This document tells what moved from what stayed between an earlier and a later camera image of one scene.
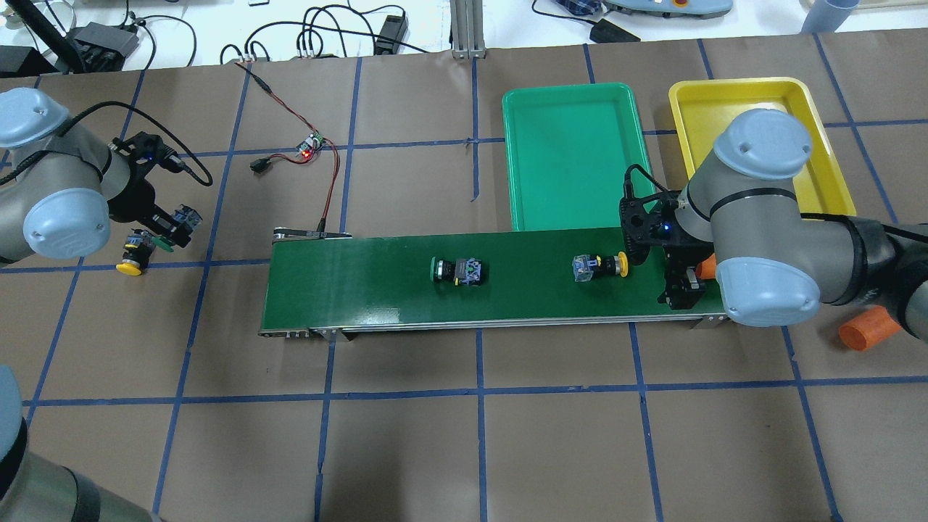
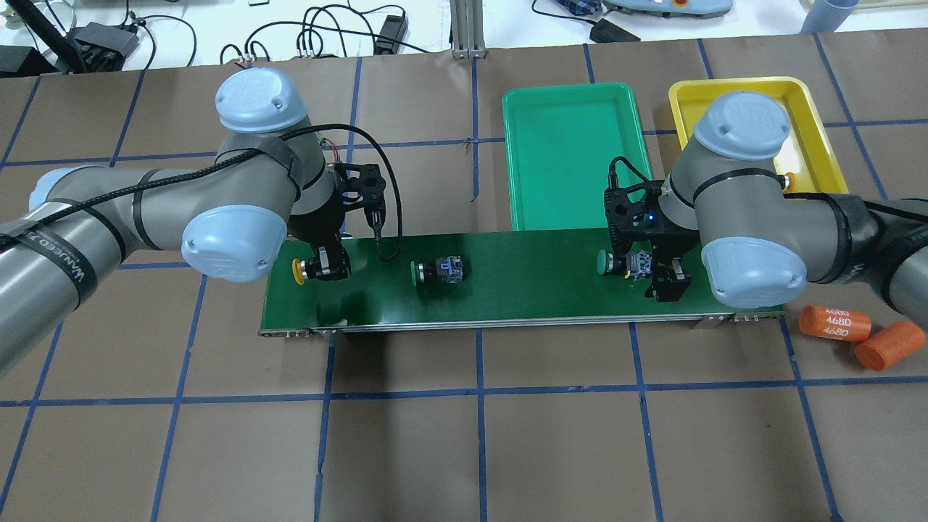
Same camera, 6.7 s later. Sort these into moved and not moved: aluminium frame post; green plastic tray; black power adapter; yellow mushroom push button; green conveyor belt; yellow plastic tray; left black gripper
Moved: yellow mushroom push button; left black gripper
Not moved: black power adapter; aluminium frame post; green plastic tray; green conveyor belt; yellow plastic tray
